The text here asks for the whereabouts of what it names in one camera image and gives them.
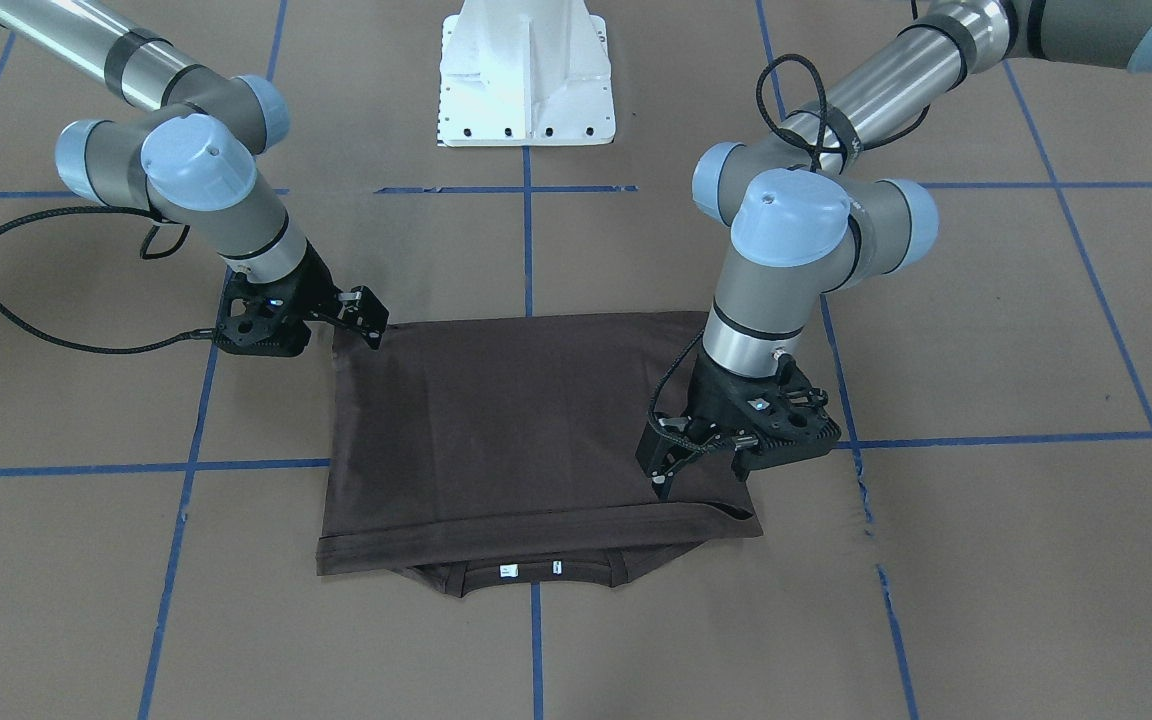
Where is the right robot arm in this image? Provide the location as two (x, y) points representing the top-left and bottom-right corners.
(0, 1), (389, 357)

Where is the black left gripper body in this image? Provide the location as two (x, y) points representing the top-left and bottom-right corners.
(636, 354), (841, 477)

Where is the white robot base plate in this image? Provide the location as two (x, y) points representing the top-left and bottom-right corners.
(435, 1), (617, 147)

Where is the brown paper table cover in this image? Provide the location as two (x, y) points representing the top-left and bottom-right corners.
(0, 1), (1152, 719)

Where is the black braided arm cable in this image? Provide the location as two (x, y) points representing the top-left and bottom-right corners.
(0, 205), (237, 356)

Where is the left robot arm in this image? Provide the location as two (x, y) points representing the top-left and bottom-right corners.
(636, 1), (1152, 498)

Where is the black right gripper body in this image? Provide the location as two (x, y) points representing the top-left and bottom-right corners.
(212, 247), (340, 357)

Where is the dark brown t-shirt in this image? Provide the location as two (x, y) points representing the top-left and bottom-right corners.
(316, 311), (763, 597)

